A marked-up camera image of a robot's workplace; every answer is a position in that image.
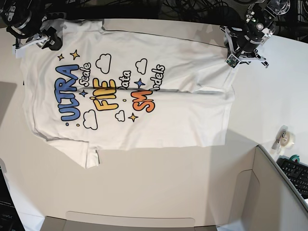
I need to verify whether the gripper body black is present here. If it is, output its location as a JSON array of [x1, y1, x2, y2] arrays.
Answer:
[[41, 26, 63, 51]]

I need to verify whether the black computer keyboard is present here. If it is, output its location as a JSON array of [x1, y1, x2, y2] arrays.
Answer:
[[276, 158, 308, 199]]

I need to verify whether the beige partition panel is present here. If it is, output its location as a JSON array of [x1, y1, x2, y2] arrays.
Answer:
[[215, 145, 308, 231]]

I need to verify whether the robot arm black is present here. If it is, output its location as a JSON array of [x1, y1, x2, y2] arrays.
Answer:
[[237, 0, 291, 53], [0, 0, 63, 51]]

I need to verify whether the clear tape dispenser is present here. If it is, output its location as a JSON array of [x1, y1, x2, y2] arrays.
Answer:
[[271, 125, 295, 155]]

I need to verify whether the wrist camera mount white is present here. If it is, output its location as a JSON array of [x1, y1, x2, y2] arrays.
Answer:
[[220, 26, 272, 68], [13, 31, 47, 59]]

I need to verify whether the green tape roll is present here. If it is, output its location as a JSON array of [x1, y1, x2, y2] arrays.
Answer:
[[289, 154, 300, 163]]

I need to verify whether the white graphic t-shirt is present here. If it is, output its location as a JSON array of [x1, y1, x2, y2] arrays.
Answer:
[[21, 21, 236, 168]]

